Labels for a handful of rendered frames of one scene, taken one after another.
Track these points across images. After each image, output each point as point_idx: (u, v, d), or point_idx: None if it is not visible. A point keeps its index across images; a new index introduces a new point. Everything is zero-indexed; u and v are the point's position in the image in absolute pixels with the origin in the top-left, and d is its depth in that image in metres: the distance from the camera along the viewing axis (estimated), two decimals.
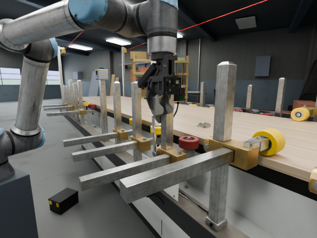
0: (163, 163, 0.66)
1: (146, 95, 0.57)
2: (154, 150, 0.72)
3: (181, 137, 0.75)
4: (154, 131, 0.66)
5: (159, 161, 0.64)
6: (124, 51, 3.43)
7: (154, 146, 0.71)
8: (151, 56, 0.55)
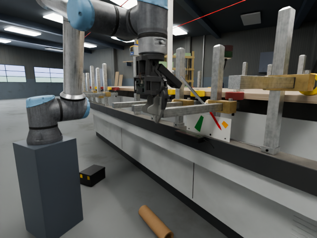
0: (217, 108, 0.76)
1: None
2: (202, 102, 0.84)
3: (227, 91, 0.85)
4: (189, 84, 0.86)
5: (214, 106, 0.75)
6: (137, 43, 3.54)
7: (199, 98, 0.84)
8: None
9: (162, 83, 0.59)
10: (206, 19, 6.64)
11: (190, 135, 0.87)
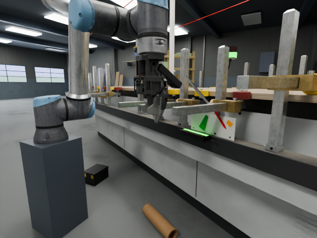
0: (226, 107, 0.79)
1: None
2: (206, 102, 0.86)
3: (234, 91, 0.88)
4: (194, 84, 0.88)
5: (223, 105, 0.78)
6: (138, 43, 3.55)
7: (204, 97, 0.86)
8: None
9: (162, 83, 0.59)
10: (206, 19, 6.66)
11: (195, 134, 0.89)
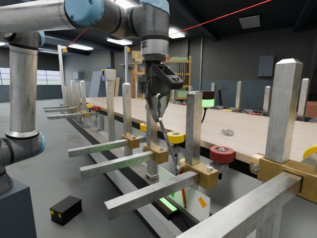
0: (197, 180, 0.56)
1: (169, 94, 0.62)
2: (175, 164, 0.62)
3: (212, 147, 0.65)
4: (167, 135, 0.60)
5: (193, 177, 0.55)
6: (127, 51, 3.32)
7: (173, 157, 0.61)
8: None
9: (157, 83, 0.58)
10: (203, 22, 6.42)
11: (160, 205, 0.65)
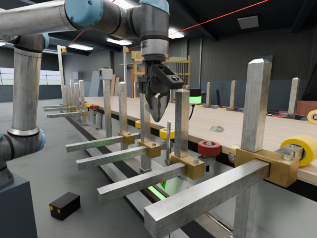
0: (184, 171, 0.60)
1: (169, 94, 0.62)
2: (167, 158, 0.65)
3: (200, 141, 0.70)
4: (170, 138, 0.59)
5: (180, 168, 0.59)
6: (126, 51, 3.36)
7: (167, 154, 0.64)
8: None
9: (157, 83, 0.58)
10: None
11: (151, 196, 0.70)
